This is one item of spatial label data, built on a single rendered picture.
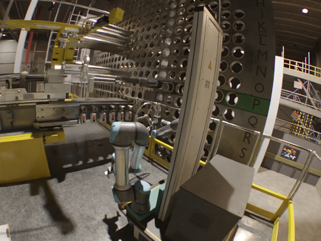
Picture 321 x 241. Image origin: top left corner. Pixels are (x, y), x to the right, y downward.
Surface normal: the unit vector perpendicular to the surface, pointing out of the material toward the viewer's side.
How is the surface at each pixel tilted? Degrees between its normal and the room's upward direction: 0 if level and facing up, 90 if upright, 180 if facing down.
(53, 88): 90
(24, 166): 90
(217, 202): 0
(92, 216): 0
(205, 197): 0
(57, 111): 90
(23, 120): 90
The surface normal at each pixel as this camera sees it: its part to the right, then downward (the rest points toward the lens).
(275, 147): -0.69, 0.07
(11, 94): 0.72, 0.26
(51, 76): 0.72, -0.11
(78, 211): 0.15, -0.96
